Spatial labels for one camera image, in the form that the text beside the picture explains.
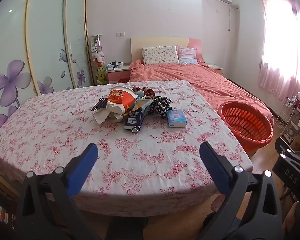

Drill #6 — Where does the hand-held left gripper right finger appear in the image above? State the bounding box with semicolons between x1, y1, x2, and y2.
199;142;283;240

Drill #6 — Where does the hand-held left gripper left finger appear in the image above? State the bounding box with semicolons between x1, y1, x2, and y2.
16;142;108;240

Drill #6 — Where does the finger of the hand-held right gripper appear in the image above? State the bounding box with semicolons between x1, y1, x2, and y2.
275;137;300;162

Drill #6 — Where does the plastic mesh basket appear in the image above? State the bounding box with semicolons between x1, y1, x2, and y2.
217;101;274;157

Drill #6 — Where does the person's right hand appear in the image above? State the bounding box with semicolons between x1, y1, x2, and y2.
282;201;299;234

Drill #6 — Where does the brown paper bag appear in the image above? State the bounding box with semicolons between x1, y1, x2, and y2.
290;135;300;153

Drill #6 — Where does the white rolling rack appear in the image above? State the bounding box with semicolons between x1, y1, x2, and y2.
275;96;300;140

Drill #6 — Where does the pink floral tablecloth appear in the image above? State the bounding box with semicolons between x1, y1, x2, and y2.
0;80;254;217

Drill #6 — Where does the crumpled white tissue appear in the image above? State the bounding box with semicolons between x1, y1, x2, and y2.
94;104;125;125

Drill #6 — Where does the light blue tissue pack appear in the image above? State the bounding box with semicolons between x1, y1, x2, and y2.
166;109;187;128

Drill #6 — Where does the dark hair claw clip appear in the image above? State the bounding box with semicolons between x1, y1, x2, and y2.
91;97;110;112

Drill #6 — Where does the dark blue snack packet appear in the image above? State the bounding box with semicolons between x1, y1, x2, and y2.
124;107;143;132

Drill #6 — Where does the pink curtain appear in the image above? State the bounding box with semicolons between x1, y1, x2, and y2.
257;0;300;103

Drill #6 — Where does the red white paper cup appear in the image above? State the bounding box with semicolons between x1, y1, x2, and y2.
106;86;138;113

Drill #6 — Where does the black floral scrunchie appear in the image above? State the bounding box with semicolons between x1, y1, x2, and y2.
146;96;173;118

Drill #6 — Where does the yellow snack packet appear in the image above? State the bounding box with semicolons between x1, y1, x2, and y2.
131;99;154;115

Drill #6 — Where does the bed with orange duvet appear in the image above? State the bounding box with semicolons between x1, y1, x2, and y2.
129;59;274;125

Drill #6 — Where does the pink nightstand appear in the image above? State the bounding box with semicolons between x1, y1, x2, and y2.
106;65;131;84
205;64;224;77

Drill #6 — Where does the brown plaid scrunchie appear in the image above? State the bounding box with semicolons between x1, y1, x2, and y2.
132;86;155;98

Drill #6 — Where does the plush toy display tube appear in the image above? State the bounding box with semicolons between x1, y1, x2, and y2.
89;34;108;85

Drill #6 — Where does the pink striped pillow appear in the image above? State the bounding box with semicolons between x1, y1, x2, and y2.
176;45;199;65

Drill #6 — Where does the white floral pillow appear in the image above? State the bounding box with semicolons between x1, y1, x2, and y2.
141;45;180;66

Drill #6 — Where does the flower print sliding wardrobe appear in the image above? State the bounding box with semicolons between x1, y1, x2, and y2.
0;0;94;130

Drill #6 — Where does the air conditioner pipe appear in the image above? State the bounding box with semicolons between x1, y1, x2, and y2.
227;4;239;32

